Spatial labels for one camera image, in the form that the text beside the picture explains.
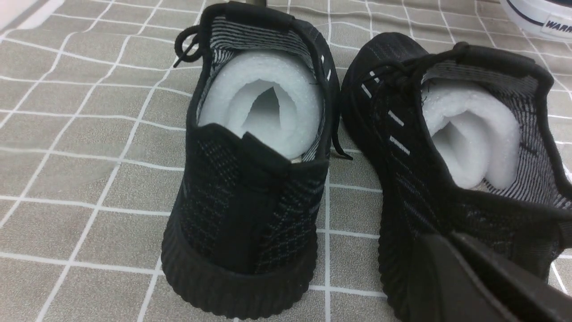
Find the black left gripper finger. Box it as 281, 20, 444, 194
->
407, 233, 572, 322

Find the black knit sneaker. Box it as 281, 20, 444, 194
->
339, 32, 571, 322
161, 1, 343, 320

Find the navy canvas shoe left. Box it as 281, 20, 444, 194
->
500, 0, 572, 42

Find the white foam roll in right sneaker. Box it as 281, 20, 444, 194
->
421, 79, 520, 189

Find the white foam roll in sneaker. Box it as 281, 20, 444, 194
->
198, 50, 323, 160
421, 79, 520, 189

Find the white foam roll in left sneaker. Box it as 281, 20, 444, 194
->
198, 50, 323, 160

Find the grey checked floor cloth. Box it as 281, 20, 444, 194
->
0, 0, 571, 322

